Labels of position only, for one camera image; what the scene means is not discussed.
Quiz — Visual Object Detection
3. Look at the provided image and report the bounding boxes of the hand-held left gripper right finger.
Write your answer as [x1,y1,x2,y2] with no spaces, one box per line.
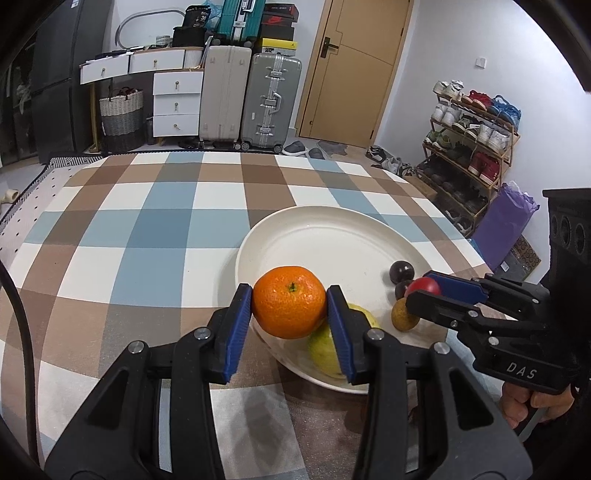
[326,285,532,480]

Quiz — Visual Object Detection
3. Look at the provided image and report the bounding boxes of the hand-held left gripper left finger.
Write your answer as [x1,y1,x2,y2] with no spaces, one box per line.
[44,282,254,480]

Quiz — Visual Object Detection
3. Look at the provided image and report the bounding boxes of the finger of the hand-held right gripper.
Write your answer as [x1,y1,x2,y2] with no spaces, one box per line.
[405,290,509,340]
[427,271,551,320]

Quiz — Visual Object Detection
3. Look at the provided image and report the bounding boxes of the yellow green pear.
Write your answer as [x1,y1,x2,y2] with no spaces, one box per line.
[308,303,382,379]

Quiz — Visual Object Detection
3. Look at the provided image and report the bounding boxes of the red tomato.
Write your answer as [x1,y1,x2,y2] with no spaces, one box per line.
[405,277,441,301]

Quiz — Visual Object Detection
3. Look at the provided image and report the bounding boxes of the brown kiwi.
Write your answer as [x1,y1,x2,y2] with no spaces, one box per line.
[392,298,420,332]

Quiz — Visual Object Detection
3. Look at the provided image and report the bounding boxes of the orange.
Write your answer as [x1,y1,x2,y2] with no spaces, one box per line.
[252,266,328,340]

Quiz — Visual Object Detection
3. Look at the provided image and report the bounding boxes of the cream round plate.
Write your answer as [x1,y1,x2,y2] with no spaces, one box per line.
[235,206,462,394]

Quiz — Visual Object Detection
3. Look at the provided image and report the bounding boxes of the person's right forearm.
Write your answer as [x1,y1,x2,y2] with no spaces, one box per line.
[531,383,591,480]

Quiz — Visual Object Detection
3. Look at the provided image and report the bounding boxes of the person's right hand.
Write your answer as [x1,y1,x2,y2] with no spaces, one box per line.
[500,384,574,430]

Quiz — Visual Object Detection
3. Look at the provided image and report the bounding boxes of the brown doormat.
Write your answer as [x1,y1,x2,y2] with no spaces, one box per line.
[496,235,542,280]

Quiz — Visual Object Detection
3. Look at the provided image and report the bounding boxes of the purple bag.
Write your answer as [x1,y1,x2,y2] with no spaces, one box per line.
[471,182,540,273]

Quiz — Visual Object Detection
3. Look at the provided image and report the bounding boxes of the wooden shoe rack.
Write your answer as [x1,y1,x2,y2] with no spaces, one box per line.
[418,80,520,232]

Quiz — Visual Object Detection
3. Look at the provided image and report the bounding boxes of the checked blanket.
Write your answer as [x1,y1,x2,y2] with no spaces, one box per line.
[0,151,495,480]

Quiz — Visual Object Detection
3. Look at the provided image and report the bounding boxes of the group of assorted shoes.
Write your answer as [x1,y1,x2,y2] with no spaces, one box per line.
[367,79,522,232]

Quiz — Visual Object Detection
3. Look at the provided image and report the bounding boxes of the silver suitcase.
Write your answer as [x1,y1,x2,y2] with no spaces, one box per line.
[240,52,303,153]

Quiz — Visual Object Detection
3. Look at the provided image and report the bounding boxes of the beige suitcase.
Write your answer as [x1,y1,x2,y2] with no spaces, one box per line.
[198,45,253,149]

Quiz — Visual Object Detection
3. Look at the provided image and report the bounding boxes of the white drawer desk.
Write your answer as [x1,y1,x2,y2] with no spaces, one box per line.
[79,46,206,139]

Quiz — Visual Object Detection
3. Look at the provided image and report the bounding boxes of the wooden door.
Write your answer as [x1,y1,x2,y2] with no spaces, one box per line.
[295,0,414,144]

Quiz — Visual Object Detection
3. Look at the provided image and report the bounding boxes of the woven basket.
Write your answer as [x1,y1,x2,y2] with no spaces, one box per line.
[99,88,146,153]

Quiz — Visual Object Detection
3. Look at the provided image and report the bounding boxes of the dotted rug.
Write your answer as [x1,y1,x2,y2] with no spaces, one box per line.
[0,156,107,232]

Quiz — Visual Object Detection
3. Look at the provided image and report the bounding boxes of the yellow black shoe box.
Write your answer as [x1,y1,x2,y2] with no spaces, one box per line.
[256,38,298,56]

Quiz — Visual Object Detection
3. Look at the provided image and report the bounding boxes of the black storage box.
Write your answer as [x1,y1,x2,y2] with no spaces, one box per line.
[172,27,206,48]

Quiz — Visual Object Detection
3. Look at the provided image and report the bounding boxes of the plain black shoe box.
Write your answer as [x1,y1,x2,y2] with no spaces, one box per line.
[259,23,295,41]

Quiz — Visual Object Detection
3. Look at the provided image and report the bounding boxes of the teal suitcase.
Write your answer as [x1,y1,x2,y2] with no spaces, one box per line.
[217,0,266,47]

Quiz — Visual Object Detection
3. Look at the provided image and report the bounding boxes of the black refrigerator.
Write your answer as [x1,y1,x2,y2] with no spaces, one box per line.
[30,0,114,162]

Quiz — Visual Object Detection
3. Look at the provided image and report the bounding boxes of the black printed bag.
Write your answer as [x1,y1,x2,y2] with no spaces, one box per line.
[185,4,213,28]

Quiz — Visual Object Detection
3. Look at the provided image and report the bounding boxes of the black red shoe box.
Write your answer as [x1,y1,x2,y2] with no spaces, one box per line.
[261,4,296,26]

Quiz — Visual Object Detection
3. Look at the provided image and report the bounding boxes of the dark glass door cabinet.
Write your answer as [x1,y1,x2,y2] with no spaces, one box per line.
[0,28,38,167]

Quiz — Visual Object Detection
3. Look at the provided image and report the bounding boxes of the black cable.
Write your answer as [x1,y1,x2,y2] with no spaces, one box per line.
[0,261,41,462]

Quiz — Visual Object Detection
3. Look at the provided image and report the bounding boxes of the curved metal frame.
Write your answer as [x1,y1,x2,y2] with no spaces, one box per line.
[115,10,185,49]

